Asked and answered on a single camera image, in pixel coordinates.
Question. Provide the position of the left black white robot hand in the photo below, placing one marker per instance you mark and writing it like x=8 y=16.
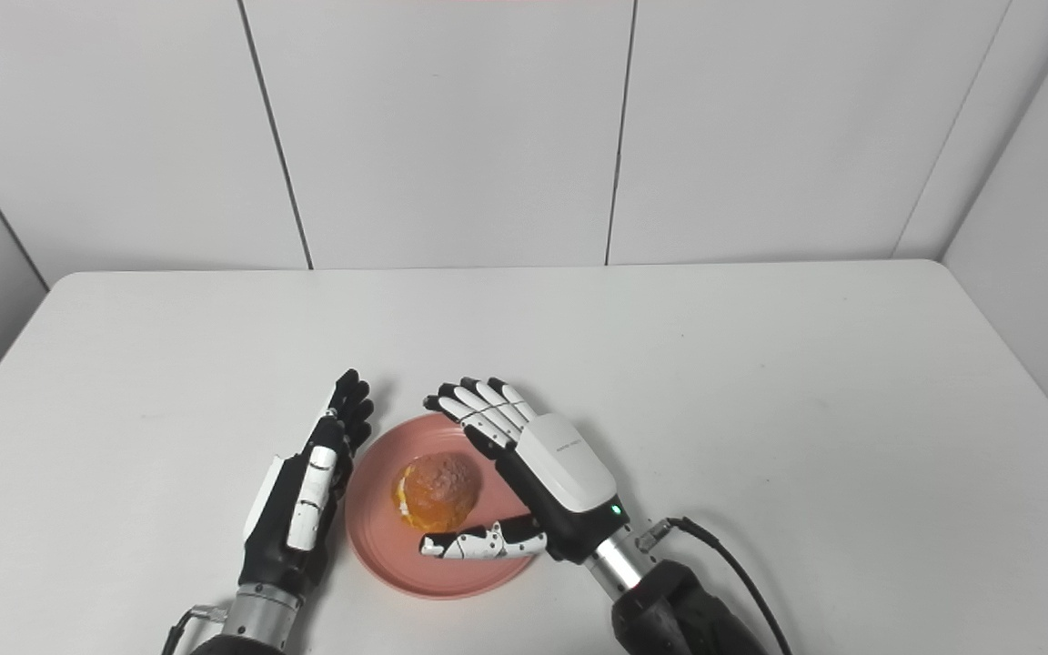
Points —
x=301 y=509

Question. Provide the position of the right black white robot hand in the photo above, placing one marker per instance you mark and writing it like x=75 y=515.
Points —
x=542 y=473

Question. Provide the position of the pink round plate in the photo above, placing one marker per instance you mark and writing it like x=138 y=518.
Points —
x=378 y=537

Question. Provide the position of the golden cream puff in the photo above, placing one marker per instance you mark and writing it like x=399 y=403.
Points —
x=436 y=491

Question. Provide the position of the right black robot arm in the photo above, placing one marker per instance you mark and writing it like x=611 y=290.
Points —
x=660 y=605

